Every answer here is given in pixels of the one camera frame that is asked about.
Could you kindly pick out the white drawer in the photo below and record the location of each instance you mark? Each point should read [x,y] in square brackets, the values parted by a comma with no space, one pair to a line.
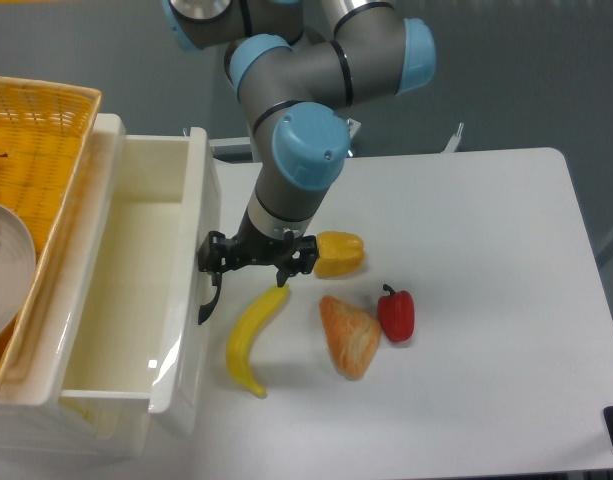
[139,347]

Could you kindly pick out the yellow bell pepper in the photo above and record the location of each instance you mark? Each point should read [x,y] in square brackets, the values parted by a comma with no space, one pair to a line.
[340,253]

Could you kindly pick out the black top drawer handle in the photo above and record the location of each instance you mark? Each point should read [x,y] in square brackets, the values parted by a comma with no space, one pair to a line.
[207,308]

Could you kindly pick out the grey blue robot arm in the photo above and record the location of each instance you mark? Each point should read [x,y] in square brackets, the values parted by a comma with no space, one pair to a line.
[291,90]

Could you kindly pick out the yellow wicker basket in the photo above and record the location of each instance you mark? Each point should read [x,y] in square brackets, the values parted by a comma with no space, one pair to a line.
[44,132]

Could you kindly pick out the red bell pepper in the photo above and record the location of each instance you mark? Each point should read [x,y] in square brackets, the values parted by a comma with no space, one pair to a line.
[396,314]

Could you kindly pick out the grey ceramic plate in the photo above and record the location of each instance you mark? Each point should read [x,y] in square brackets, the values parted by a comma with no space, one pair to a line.
[17,265]

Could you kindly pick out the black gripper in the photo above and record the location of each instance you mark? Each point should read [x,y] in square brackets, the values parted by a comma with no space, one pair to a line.
[290,254]

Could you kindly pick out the yellow banana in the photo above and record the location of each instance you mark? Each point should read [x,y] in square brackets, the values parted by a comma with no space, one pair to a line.
[244,334]

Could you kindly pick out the peeled orange segment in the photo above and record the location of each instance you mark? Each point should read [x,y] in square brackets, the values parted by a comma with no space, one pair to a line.
[352,335]

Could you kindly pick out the white drawer cabinet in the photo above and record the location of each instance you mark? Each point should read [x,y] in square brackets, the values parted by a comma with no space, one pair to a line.
[34,415]

